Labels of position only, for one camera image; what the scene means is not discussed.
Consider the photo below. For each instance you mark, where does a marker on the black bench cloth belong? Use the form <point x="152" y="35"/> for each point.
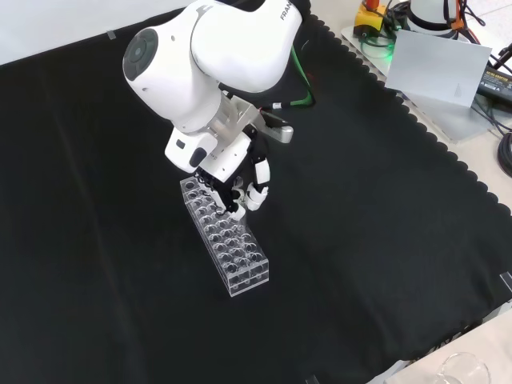
<point x="120" y="260"/>

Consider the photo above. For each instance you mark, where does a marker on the clear glass beaker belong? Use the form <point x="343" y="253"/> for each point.
<point x="464" y="370"/>

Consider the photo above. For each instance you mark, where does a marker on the yellow stop button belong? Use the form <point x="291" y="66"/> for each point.
<point x="370" y="18"/>

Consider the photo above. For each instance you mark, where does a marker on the grey tape marker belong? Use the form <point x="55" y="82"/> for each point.
<point x="112" y="35"/>

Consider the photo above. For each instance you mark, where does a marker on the black power adapter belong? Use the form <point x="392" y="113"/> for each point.
<point x="496" y="82"/>

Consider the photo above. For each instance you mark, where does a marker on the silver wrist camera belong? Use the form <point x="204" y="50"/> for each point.
<point x="280" y="130"/>

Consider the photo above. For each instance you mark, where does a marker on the clear plastic test tube rack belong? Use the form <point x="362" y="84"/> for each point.
<point x="236" y="252"/>

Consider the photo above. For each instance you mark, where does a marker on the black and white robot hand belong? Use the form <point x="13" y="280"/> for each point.
<point x="224" y="158"/>

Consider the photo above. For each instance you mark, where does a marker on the grey metal base plate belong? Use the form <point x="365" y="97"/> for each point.
<point x="460" y="124"/>

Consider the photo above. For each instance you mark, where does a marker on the pale board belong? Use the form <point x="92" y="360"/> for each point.
<point x="436" y="68"/>

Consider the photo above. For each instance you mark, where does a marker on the clear glass test tube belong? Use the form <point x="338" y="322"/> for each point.
<point x="238" y="185"/>

